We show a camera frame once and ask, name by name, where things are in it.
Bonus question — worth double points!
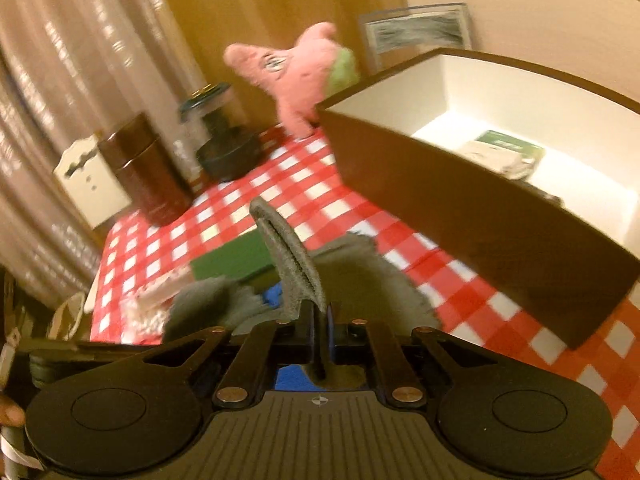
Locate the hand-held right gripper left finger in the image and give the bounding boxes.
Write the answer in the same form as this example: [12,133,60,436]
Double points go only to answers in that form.
[142,305,316,408]

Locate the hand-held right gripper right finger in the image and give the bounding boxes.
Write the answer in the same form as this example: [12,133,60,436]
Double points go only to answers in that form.
[327,305,501,407]

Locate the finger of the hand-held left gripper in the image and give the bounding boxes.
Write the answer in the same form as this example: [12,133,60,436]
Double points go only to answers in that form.
[15,336,168,362]

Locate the grey sock with blue toe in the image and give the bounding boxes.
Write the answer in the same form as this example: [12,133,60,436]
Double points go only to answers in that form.
[249,197,443,392]

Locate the pink patterned packet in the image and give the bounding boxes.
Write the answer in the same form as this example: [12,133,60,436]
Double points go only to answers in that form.
[132,270,194,312]

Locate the brown cardboard box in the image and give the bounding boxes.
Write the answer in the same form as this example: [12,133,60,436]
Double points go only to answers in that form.
[317,47,640,351]

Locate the packaged white socks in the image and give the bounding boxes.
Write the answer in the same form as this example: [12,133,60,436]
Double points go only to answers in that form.
[460,130,546,181]

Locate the person's left hand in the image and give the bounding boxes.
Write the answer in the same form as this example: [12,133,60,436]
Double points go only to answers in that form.
[0,394,27,428]

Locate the beige basket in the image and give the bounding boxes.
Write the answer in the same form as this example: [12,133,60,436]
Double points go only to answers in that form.
[47,292,89,341]

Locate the green sponge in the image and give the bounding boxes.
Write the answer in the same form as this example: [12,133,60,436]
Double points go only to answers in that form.
[192,232,277,284]

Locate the red checked tablecloth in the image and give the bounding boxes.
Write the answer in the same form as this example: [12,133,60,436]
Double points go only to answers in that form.
[90,125,640,471]

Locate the brown metal canister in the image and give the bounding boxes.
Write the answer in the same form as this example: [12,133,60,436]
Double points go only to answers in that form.
[97,111,194,228]

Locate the glass jar with dark lid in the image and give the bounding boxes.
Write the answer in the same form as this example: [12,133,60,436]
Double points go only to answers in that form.
[179,82,264,184]

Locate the beige patterned curtain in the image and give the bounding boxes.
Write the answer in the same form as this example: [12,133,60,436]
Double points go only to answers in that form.
[0,0,211,306]

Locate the pink starfish plush toy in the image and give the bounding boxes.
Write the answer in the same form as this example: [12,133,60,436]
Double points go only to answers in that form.
[223,22,360,140]

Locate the framed picture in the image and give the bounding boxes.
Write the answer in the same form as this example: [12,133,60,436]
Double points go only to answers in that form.
[357,2,474,76]

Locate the wooden door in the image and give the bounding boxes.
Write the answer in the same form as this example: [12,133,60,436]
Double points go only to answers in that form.
[147,0,408,133]

